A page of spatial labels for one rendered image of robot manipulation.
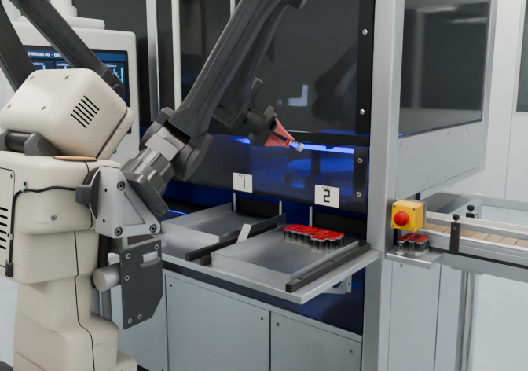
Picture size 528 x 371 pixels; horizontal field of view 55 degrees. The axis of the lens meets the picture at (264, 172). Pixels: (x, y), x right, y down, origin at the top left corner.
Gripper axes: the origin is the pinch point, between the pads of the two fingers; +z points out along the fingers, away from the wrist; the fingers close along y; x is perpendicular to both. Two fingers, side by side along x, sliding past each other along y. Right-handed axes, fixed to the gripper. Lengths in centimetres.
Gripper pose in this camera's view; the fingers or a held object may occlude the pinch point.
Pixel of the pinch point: (288, 141)
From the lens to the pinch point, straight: 132.8
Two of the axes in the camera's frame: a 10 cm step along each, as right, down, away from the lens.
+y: 5.5, -7.7, -3.2
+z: 8.2, 4.3, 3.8
